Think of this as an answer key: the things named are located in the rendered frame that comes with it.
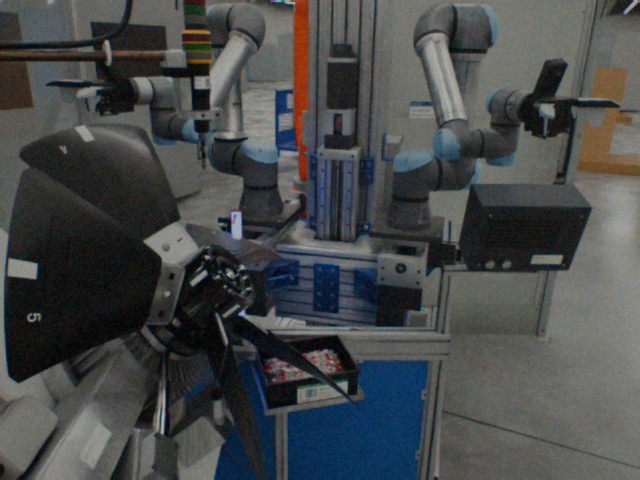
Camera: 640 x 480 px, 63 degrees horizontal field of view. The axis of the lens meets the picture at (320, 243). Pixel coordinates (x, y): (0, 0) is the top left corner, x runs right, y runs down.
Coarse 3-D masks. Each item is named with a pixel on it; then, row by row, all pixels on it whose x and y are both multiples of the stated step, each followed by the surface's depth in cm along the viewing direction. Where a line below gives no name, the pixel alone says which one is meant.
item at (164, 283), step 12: (168, 264) 75; (168, 276) 76; (180, 276) 78; (156, 288) 74; (168, 288) 76; (180, 288) 79; (156, 300) 75; (168, 300) 77; (156, 312) 75; (168, 312) 78; (156, 324) 76
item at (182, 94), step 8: (168, 56) 77; (176, 56) 78; (184, 56) 78; (160, 64) 79; (168, 64) 77; (176, 64) 78; (184, 64) 79; (168, 72) 79; (176, 72) 78; (184, 72) 79; (176, 80) 80; (184, 80) 79; (176, 88) 80; (184, 88) 80; (176, 96) 81; (184, 96) 80; (176, 104) 82; (184, 104) 80; (184, 112) 81; (192, 112) 81; (200, 112) 81; (208, 112) 81; (216, 112) 82
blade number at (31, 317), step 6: (24, 312) 53; (30, 312) 54; (36, 312) 55; (42, 312) 55; (24, 318) 53; (30, 318) 54; (36, 318) 55; (42, 318) 55; (24, 324) 53; (30, 324) 54; (36, 324) 55; (42, 324) 55
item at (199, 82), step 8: (192, 64) 80; (200, 64) 80; (208, 64) 81; (192, 72) 80; (200, 72) 80; (208, 72) 81; (192, 80) 81; (200, 80) 81; (208, 80) 82; (192, 88) 81; (200, 88) 81; (208, 88) 82; (192, 96) 82; (200, 96) 82; (208, 96) 83; (192, 104) 82; (200, 104) 82; (208, 104) 83; (200, 120) 83; (208, 120) 84; (200, 128) 84; (208, 128) 84
